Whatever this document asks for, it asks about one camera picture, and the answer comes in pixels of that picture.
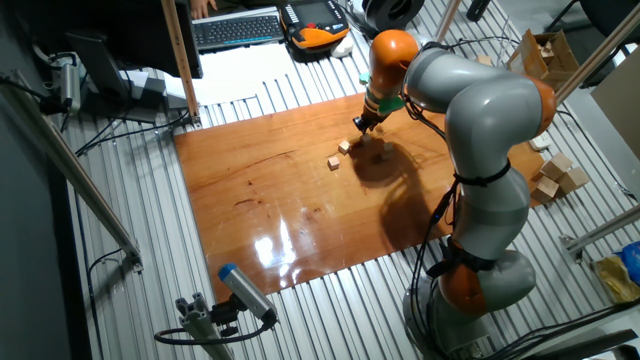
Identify long aluminium beam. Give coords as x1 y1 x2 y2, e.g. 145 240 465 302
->
0 69 145 274

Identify black round spool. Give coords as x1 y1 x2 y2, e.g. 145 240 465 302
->
360 0 426 35

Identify dark office chair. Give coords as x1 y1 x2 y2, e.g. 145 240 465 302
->
544 0 640 56

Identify black monitor stand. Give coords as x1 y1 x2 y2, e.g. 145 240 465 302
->
64 30 131 104

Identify black desk cables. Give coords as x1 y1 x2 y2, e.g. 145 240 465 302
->
74 107 191 159

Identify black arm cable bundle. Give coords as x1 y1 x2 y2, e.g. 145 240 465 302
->
399 42 464 360

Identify black cylindrical object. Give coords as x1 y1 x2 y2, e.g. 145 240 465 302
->
465 0 494 24

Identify dark computer monitor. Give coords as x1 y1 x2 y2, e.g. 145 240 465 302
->
14 0 204 80

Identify glossy wooden board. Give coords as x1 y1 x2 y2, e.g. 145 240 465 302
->
173 92 547 303

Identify orange black teach pendant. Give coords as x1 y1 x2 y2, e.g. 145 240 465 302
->
279 0 351 51

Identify white power strip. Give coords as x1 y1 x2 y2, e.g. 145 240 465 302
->
528 131 553 152

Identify silver camera with blue cap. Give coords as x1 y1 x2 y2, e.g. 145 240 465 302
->
217 262 279 326

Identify brown frame post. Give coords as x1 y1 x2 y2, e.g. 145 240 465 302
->
160 0 203 129

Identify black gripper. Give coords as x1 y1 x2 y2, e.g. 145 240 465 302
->
352 112 389 137

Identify brown cardboard box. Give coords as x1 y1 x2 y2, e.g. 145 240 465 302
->
506 28 581 84

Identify black floor cables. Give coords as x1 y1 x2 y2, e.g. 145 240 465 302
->
479 299 640 360

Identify short aluminium profile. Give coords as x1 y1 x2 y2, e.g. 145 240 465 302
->
174 292 234 360

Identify blue plastic bag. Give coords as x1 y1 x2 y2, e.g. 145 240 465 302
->
615 240 640 286

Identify person hand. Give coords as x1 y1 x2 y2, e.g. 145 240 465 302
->
189 0 219 20

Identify large wooden cube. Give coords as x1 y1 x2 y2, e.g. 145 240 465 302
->
530 175 561 205
539 152 575 182
555 166 591 197

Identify black camera clamp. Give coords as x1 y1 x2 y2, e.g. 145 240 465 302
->
209 294 241 339

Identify aluminium frame beam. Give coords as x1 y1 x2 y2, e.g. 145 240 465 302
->
558 202 640 264

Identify dark computer keyboard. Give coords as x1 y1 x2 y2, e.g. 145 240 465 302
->
192 13 285 51

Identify aluminium frame post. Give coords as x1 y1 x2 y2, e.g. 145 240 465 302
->
433 0 462 44
554 2 640 106

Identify white paper sheets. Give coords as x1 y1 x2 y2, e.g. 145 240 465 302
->
164 42 301 106

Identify green camera mount bracket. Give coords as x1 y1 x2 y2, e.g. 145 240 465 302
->
358 72 406 116

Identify white rounded object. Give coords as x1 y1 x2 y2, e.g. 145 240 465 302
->
330 35 355 59

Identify black camera cable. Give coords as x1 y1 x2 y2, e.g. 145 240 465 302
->
153 319 274 347

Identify brown flat panel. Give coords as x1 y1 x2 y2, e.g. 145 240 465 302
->
589 59 640 161

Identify yellow plastic bag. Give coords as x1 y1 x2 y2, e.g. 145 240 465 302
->
592 254 640 305

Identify silver cylindrical camera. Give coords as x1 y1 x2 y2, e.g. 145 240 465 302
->
58 62 83 115

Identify grey flat box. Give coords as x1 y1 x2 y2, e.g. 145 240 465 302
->
119 69 189 124

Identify black flat bar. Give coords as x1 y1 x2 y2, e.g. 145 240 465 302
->
519 327 640 360

